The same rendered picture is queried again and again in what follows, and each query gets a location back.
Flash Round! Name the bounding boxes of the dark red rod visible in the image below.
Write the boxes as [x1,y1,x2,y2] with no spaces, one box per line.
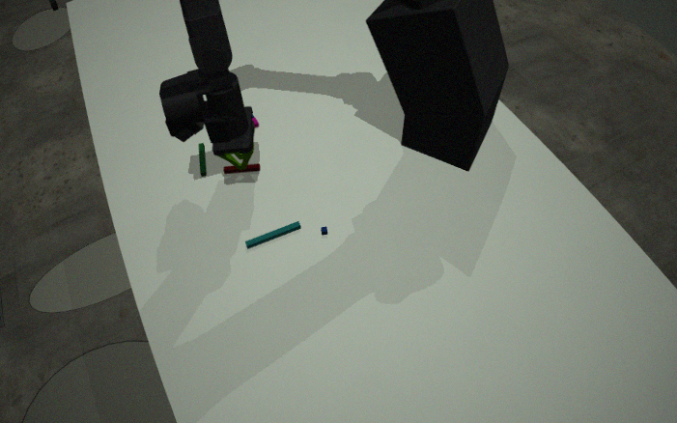
[224,164,260,174]

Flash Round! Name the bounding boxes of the turquoise rod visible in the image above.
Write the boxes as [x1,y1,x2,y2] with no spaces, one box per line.
[245,221,301,249]

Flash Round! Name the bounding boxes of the dark green rod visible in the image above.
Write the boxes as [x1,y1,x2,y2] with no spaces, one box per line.
[199,143,207,177]

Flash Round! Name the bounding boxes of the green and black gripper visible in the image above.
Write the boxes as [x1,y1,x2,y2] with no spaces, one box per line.
[212,105,255,170]

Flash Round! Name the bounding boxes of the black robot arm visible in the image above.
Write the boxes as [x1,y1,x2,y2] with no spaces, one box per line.
[159,0,243,143]

